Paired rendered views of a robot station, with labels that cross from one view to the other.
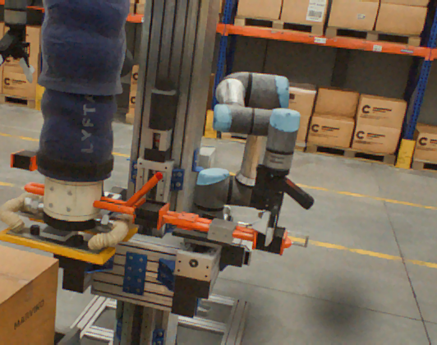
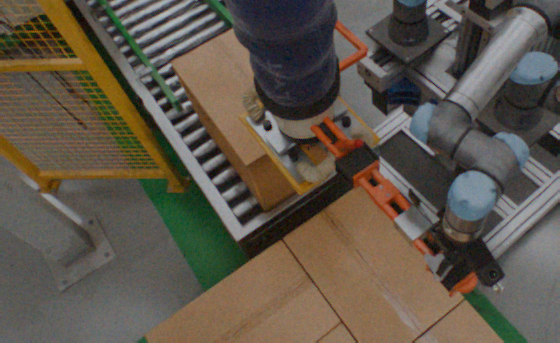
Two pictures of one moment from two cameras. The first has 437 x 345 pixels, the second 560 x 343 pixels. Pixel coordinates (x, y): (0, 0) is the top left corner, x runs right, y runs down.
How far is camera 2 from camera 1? 134 cm
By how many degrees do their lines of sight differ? 52
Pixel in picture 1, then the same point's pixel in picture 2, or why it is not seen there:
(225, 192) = (536, 98)
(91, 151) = (288, 98)
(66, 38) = not seen: outside the picture
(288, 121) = (462, 210)
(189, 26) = not seen: outside the picture
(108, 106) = (301, 59)
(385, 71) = not seen: outside the picture
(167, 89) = not seen: outside the picture
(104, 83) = (285, 44)
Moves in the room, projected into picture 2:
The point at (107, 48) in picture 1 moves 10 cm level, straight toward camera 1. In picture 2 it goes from (275, 13) to (245, 47)
